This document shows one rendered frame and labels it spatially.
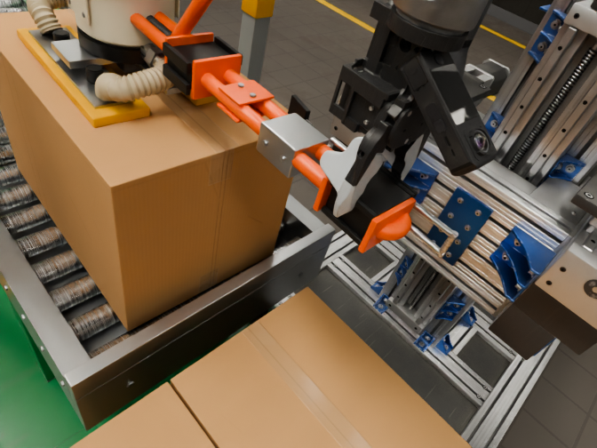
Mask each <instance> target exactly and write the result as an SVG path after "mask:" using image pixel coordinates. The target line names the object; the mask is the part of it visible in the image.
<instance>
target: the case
mask: <svg viewBox="0 0 597 448"><path fill-rule="evenodd" d="M19 28H37V24H35V22H34V20H33V19H32V17H31V16H30V13H29V12H5V13H0V111H1V114H2V117H3V120H4V125H5V128H6V131H7V134H8V137H9V140H10V142H11V146H12V151H13V154H14V157H15V160H16V163H17V165H18V169H19V170H20V172H21V174H22V175H23V177H24V178H25V180H26V181H27V183H28V185H29V186H30V187H31V188H32V190H33V191H34V193H35V194H36V196H37V197H38V199H39V200H40V202H41V203H42V205H43V206H44V208H45V210H46V211H47V212H48V213H49V215H50V216H51V218H52V220H53V221H54V223H55V224H56V226H57V227H58V229H59V230H60V232H61V234H62V235H63V236H64V237H65V239H66V240H67V242H68V243H69V245H70V246H71V248H72V249H73V251H74V252H75V254H76V256H77V257H78V259H79V260H80V261H81V262H82V264H83V265H84V267H85V269H86V270H87V272H88V273H89V275H90V276H91V278H92V280H93V281H94V283H95V284H96V285H97V286H98V288H99V290H100V291H101V293H102V294H103V295H104V297H105V298H106V300H107V302H108V303H109V305H110V306H111V308H112V309H113V310H114V311H115V313H116V315H117V316H118V318H119V319H120V321H121V322H122V324H123V326H124V327H125V329H126V330H127V331H130V330H132V329H134V328H136V327H138V326H140V325H141V324H144V323H145V322H147V321H149V320H151V319H153V318H154V317H156V316H159V315H161V314H162V313H164V312H165V311H167V310H169V309H171V308H174V307H176V306H178V305H179V304H180V303H182V302H184V301H186V300H189V299H190V298H192V297H194V296H196V295H197V294H199V293H201V292H203V291H205V290H207V289H209V288H211V287H212V286H214V285H215V284H218V283H220V282H222V281H224V280H226V279H227V278H229V277H230V276H233V275H235V274H237V273H239V272H240V271H242V270H244V269H246V268H248V267H250V266H251V265H253V264H255V263H257V262H259V261H261V260H263V259H264V258H266V257H268V256H270V255H272V254H273V252H274V249H275V243H276V239H277V237H278V233H279V229H280V226H281V223H282V219H283V213H284V210H285V206H286V203H287V199H288V196H289V193H290V189H291V183H292V180H293V177H291V178H287V177H286V176H285V175H284V174H283V173H281V172H280V171H279V170H278V169H277V168H276V167H275V166H274V165H273V164H271V163H270V162H269V161H268V160H267V159H266V158H265V157H264V156H262V155H261V154H260V153H259V152H258V151H257V143H258V138H259V136H258V135H257V134H256V133H255V132H254V131H253V130H252V129H251V128H250V127H249V126H248V125H246V124H245V123H244V122H241V123H236V122H235V121H234V120H233V119H232V118H231V117H230V116H228V115H227V114H226V113H225V112H224V111H223V110H222V109H221V108H219V107H218V106H217V103H220V101H215V102H211V103H207V104H202V105H198V106H196V105H195V104H194V103H193V102H192V101H191V100H189V99H188V98H187V97H186V96H185V95H184V94H183V93H182V92H180V93H175V94H170V95H166V94H165V93H164V92H160V93H156V94H155V95H150V97H148V96H146V97H145V98H141V99H142V100H143V101H144V102H145V103H146V104H147V105H148V106H149V108H150V116H146V117H142V118H138V119H133V120H130V121H125V122H121V123H117V124H110V125H105V126H101V127H97V128H94V127H93V126H92V125H91V124H90V123H89V121H88V120H87V119H86V118H85V117H84V115H83V114H82V113H81V112H80V110H79V109H78V108H77V107H76V105H75V104H74V103H73V102H72V101H71V99H70V98H69V97H68V96H67V95H66V94H65V93H64V92H63V91H62V89H61V88H60V87H59V86H58V84H57V83H56V82H55V81H54V80H53V78H52V77H51V76H50V75H49V74H48V72H47V71H46V70H45V69H44V67H43V66H42V65H41V64H40V63H39V61H38V60H37V59H36V58H35V56H34V55H33V54H32V53H31V52H30V50H29V49H28V48H27V47H26V45H24V44H23V43H22V42H21V40H20V39H19V38H18V34H17V29H19Z"/></svg>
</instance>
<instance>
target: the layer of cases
mask: <svg viewBox="0 0 597 448"><path fill-rule="evenodd" d="M70 448H473V447H472V446H471V445H470V444H469V443H468V442H467V441H466V440H465V439H464V438H462V437H461V436H460V435H459V434H458V433H457V432H456V431H455V430H454V429H453V428H452V427H451V426H450V425H449V424H448V423H447V422H446V421H445V420H444V419H443V418H442V417H441V416H440V415H439V414H438V413H437V412H436V411H435V410H434V409H433V408H432V407H431V406H430V405H429V404H428V403H427V402H426V401H425V400H424V399H422V398H421V397H420V396H419V395H418V394H417V393H416V392H415V391H414V390H413V389H412V388H411V387H410V386H409V385H408V384H407V383H406V382H405V381H404V380H403V379H402V378H401V377H400V376H399V375H398V374H397V373H396V372H395V371H394V370H393V369H392V368H391V367H390V366H389V365H388V364H387V363H386V362H385V361H384V360H382V359H381V358H380V357H379V356H378V355H377V354H376V353H375V352H374V351H373V350H372V349H371V348H370V347H369V346H368V345H367V344H366V343H365V342H364V341H363V340H362V339H361V338H360V337H359V336H358V335H357V334H356V333H355V332H354V331H353V330H352V329H351V328H350V327H349V326H348V325H347V324H346V323H345V322H343V321H342V320H341V319H340V318H339V317H338V316H337V315H336V314H335V313H334V312H333V311H332V310H331V309H330V308H329V307H328V306H327V305H326V304H325V303H324V302H323V301H322V300H321V299H320V298H319V297H318V296H317V295H316V294H315V293H314V292H313V291H312V290H311V289H310V288H309V287H306V288H305V289H303V290H302V291H300V292H298V293H297V294H296V295H294V296H293V297H291V298H290V299H288V300H286V301H285V302H284V303H283V304H281V305H280V306H278V307H277V308H275V309H273V310H272V311H270V312H269V313H268V314H266V315H265V316H263V317H261V318H260V319H259V320H258V321H256V322H255V323H253V324H251V325H250V326H248V327H247V328H245V329H244V330H242V331H241V332H239V333H238V334H236V335H235V336H234V337H233V338H231V339H230V340H228V341H226V342H225V343H223V344H222V345H220V346H219V347H217V348H215V349H214V350H213V351H211V352H210V353H209V354H208V355H206V356H204V357H203V358H201V359H200V360H198V361H197V362H195V363H194V364H192V365H190V366H189V367H188V368H186V370H184V371H183V372H181V373H179V374H178V375H176V376H175V377H173V378H172V379H171V385H170V383H169V382H165V383H164V384H163V385H162V386H160V387H159V388H157V389H156V390H154V391H153V392H151V393H150V394H148V395H147V396H145V397H143V398H142V399H140V400H139V401H138V402H137V403H135V404H133V405H132V406H131V407H129V408H128V409H126V410H125V411H123V412H121V413H120V414H118V415H117V416H115V417H114V418H113V419H112V420H110V421H108V422H107V423H105V424H104V425H103V426H101V427H100V428H98V429H96V430H95V431H93V432H92V433H90V434H89V435H88V436H86V437H85V438H83V439H82V440H80V441H79V442H77V443H76V444H74V445H73V446H71V447H70Z"/></svg>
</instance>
